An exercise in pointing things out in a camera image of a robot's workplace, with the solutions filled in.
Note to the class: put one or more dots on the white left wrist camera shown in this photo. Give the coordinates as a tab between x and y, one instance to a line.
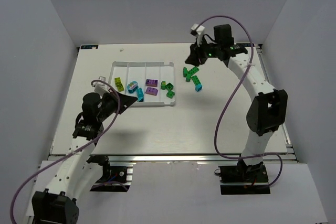
100	87

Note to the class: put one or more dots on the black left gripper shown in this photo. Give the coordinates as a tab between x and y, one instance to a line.
115	100

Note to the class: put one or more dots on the green small lego cube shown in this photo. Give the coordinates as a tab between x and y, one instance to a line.
169	86

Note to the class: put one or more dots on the lime green lego brick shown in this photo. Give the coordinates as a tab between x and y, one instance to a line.
117	81

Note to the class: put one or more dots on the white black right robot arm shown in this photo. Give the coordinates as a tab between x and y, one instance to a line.
268	105

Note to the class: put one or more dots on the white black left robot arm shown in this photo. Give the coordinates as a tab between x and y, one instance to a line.
82	170

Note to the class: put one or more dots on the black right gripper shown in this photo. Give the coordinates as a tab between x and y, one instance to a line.
197	55

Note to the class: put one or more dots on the white divided sorting tray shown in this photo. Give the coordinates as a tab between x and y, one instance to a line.
140	72

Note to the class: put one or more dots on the black corner label right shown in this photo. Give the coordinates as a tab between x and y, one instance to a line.
247	45

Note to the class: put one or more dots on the black corner label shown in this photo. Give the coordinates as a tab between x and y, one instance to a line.
247	45
88	47

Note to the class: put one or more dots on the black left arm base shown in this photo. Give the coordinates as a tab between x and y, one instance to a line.
116	175

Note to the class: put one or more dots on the teal small lego brick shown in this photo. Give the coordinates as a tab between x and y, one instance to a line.
198	87

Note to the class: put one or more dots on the black corner label left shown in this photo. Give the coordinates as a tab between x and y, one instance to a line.
88	47

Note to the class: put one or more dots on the teal long lego brick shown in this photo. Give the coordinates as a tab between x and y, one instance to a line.
139	93

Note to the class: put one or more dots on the teal oval flower lego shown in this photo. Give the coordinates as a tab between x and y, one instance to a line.
132	87

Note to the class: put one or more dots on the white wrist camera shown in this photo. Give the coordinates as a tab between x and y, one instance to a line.
198	32
100	87

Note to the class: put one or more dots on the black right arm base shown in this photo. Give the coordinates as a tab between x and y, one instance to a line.
241	179

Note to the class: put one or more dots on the green lego piece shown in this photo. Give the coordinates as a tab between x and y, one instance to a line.
163	85

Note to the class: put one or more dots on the purple arch lego brick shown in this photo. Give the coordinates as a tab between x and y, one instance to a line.
151	91

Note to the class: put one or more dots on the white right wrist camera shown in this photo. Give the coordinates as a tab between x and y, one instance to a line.
198	32

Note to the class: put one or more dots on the green slanted lego brick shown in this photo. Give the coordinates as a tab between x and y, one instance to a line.
185	72

